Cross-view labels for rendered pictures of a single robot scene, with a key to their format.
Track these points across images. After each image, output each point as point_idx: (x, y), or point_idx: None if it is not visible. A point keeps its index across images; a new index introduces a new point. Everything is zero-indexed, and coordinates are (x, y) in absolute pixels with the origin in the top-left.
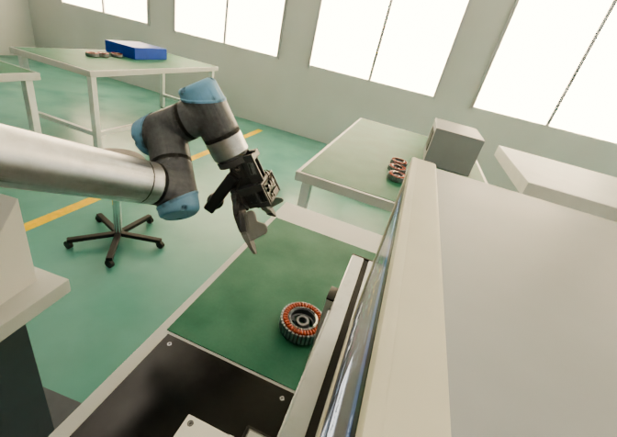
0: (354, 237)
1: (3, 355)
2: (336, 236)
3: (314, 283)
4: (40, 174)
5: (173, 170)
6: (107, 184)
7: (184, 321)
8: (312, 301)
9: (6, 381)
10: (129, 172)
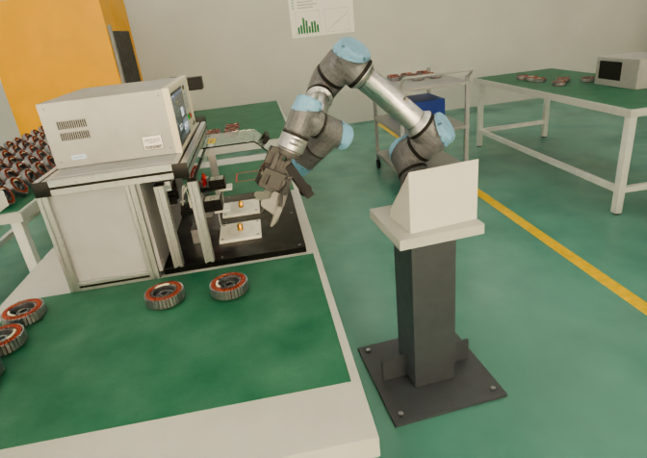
0: (202, 434)
1: (404, 261)
2: (237, 412)
3: (236, 324)
4: None
5: None
6: None
7: (308, 259)
8: (229, 310)
9: (404, 279)
10: None
